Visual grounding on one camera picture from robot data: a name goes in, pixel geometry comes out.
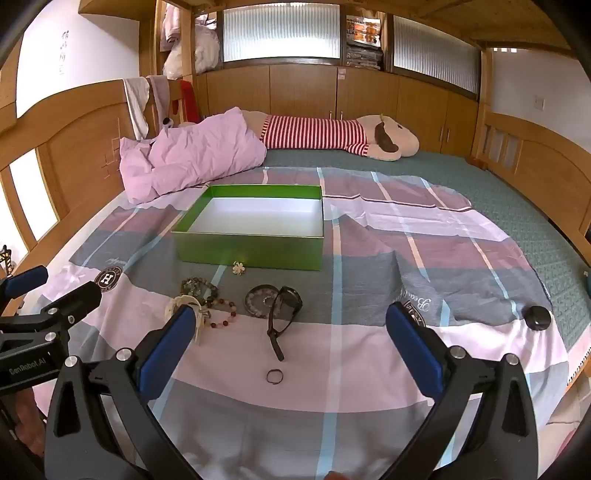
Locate pink quilt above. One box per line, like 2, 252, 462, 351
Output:
119, 107, 267, 205

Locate white plastic bags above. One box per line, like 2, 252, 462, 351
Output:
161, 0, 223, 80

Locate black sunglasses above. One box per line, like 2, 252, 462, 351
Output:
267, 286, 304, 362

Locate white hanging cloth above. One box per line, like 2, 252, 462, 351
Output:
122, 76, 151, 140

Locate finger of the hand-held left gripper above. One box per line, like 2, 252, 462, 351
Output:
0, 265, 49, 315
25, 281, 103, 342

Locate red pink bead bracelet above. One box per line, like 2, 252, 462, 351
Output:
204, 298, 239, 330

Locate wooden cabinet row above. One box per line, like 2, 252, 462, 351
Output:
196, 64, 482, 155

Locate wooden footboard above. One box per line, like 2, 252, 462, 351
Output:
470, 104, 591, 243

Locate wall calligraphy decal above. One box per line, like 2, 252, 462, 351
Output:
59, 30, 78, 78

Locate striped long plush toy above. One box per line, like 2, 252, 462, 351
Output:
242, 111, 421, 162

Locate black round lid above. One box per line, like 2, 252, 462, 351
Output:
526, 305, 552, 332

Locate dark bead bracelet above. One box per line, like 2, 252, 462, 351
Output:
179, 276, 219, 303

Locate stack of magazines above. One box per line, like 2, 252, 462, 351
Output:
345, 15, 385, 71

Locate white hair clip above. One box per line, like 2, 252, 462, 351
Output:
165, 295, 211, 345

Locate wooden headboard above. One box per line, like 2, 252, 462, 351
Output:
0, 78, 160, 278

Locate pink hanging cloth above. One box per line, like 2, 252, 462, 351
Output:
147, 76, 175, 128

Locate wide ribbed glass window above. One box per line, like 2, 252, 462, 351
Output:
223, 6, 343, 64

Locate green mattress cover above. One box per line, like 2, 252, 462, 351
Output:
259, 148, 591, 352

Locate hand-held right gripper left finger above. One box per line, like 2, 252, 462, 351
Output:
44, 305, 204, 480

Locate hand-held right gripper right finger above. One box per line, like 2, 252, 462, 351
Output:
385, 302, 552, 480

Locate green cardboard box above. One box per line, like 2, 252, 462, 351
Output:
171, 185, 326, 272

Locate plaid bed sheet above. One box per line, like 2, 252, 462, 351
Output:
28, 165, 570, 480

